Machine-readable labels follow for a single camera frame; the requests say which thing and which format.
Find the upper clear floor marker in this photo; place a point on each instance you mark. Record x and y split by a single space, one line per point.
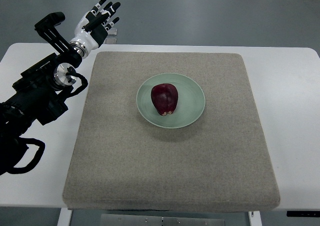
113 31

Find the pale green plate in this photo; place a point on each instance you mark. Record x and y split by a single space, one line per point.
191 102

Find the metal table base plate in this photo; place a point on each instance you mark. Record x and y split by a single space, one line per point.
132 220

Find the black table control panel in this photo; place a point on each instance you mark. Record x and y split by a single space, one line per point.
303 214

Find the white table leg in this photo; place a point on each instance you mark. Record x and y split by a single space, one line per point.
64 217

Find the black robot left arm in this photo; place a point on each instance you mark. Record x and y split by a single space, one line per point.
40 95

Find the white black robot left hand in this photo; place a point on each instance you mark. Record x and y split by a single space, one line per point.
94 26

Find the clear floor marker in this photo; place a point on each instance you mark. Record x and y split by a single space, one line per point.
110 40
113 31

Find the beige felt mat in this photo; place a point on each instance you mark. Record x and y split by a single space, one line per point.
219 163

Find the lower clear floor marker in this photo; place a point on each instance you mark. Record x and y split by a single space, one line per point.
110 40

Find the red apple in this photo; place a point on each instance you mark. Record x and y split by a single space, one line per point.
164 98

